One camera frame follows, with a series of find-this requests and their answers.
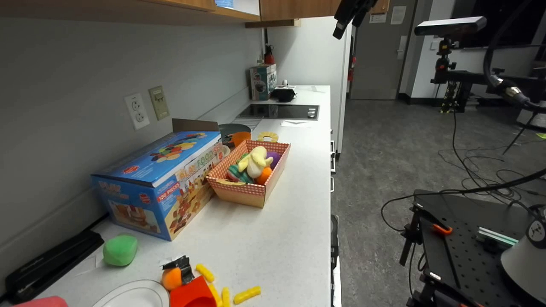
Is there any black plastic case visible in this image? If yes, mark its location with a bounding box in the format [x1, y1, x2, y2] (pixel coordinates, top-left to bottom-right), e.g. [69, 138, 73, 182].
[3, 228, 105, 305]

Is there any tall white cabinet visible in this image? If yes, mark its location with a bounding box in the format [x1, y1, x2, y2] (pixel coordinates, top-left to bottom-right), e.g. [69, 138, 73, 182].
[265, 15, 354, 157]

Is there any black kettle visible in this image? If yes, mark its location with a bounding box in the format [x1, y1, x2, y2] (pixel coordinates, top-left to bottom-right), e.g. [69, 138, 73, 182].
[269, 80, 298, 104]

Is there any white wall outlet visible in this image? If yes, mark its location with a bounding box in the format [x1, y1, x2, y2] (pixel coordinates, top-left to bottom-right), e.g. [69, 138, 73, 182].
[122, 92, 151, 131]

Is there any purple toy fruit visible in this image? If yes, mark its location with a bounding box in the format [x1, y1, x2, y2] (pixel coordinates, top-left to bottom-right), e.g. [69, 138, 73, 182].
[264, 150, 283, 170]

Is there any orange plastic cup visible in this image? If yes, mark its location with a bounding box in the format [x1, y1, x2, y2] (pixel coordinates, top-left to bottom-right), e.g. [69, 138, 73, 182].
[228, 129, 252, 150]

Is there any silver door lever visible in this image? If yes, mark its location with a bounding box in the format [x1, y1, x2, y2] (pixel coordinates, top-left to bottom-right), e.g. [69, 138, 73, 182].
[395, 34, 409, 61]

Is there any red checkered cardboard basket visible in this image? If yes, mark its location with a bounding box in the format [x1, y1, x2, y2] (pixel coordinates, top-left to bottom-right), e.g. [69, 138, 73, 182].
[204, 138, 291, 210]

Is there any green toy vegetable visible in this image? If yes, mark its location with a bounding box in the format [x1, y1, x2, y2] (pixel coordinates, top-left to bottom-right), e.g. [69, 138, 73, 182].
[226, 162, 252, 184]

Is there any orange black toy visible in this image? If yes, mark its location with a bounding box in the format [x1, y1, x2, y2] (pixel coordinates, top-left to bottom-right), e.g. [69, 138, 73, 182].
[160, 254, 195, 293]

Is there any orange clamp handle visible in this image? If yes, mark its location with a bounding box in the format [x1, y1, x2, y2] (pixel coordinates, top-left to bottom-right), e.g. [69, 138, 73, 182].
[429, 222, 455, 239]

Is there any grey round plate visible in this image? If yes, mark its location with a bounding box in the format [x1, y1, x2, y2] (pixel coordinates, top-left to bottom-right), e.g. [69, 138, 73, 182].
[216, 123, 252, 143]

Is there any blue toy box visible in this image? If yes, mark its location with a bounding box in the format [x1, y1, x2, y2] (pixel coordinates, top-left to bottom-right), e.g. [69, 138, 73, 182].
[90, 129, 231, 242]

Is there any black clamp stand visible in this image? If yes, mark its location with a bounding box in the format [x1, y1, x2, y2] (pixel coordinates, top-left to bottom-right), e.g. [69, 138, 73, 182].
[397, 201, 457, 269]

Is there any black stereo camera bar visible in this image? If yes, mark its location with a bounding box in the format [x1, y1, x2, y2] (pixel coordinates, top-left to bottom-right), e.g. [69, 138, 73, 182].
[412, 13, 489, 39]

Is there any black cooktop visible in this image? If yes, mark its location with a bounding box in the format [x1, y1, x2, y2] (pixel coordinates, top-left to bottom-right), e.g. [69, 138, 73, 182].
[236, 102, 320, 121]

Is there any white round plate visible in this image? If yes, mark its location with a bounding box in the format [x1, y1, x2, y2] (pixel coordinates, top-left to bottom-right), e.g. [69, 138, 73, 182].
[91, 278, 170, 307]

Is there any black round knob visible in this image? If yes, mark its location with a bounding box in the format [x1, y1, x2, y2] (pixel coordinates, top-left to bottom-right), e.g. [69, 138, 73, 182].
[523, 203, 546, 251]

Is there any beige switch plate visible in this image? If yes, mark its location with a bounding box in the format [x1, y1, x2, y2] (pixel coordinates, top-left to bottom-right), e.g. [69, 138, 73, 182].
[146, 83, 172, 121]

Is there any dark wall monitor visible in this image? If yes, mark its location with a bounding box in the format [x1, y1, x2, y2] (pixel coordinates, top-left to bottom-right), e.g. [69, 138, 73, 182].
[450, 0, 546, 51]

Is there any thin black cable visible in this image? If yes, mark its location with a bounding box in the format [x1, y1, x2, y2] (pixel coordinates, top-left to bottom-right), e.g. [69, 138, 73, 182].
[448, 109, 546, 206]

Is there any thick black cable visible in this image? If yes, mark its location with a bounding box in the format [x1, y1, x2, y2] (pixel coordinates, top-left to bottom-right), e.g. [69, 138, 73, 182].
[378, 169, 546, 235]

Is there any teal white tube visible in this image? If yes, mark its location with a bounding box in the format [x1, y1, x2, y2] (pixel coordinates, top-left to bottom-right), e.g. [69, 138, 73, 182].
[475, 225, 520, 247]

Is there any black breadboard table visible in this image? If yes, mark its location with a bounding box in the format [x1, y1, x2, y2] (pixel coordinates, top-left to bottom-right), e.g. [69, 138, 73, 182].
[405, 189, 546, 307]

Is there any wooden wall cupboard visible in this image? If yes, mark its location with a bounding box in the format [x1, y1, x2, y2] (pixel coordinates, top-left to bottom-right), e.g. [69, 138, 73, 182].
[0, 0, 296, 29]

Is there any red toy container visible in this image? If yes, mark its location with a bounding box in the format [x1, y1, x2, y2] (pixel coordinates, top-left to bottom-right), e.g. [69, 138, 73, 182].
[168, 274, 219, 307]

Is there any grey rounded pedestal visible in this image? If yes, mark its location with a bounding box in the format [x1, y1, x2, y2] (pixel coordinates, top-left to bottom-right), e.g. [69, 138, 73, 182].
[497, 237, 546, 307]

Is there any green round sponge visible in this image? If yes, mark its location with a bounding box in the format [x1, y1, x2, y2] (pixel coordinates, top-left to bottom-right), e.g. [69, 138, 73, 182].
[100, 233, 139, 269]

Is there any red fire extinguisher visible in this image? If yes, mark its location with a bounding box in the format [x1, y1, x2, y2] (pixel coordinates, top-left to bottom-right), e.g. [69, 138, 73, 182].
[346, 53, 358, 85]

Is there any orange toy fruit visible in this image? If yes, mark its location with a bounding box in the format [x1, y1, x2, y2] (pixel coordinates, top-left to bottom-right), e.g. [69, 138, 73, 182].
[253, 165, 274, 186]

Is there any pink cloth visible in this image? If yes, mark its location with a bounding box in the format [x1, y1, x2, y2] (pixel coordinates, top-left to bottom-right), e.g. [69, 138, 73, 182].
[13, 295, 69, 307]

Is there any yellow toy banana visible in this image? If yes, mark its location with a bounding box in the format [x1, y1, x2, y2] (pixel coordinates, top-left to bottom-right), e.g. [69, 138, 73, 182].
[236, 145, 276, 181]

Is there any white plain sign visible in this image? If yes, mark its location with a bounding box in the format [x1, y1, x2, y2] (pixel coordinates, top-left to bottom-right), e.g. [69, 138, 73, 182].
[388, 5, 409, 25]

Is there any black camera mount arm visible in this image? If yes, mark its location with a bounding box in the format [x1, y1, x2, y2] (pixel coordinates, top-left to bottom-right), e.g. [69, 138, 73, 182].
[428, 36, 546, 114]

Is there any blue white paper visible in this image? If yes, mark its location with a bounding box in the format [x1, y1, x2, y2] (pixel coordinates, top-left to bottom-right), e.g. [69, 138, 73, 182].
[213, 0, 260, 17]

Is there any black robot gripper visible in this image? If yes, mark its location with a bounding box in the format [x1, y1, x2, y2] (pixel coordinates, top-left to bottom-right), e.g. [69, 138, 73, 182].
[330, 0, 378, 41]

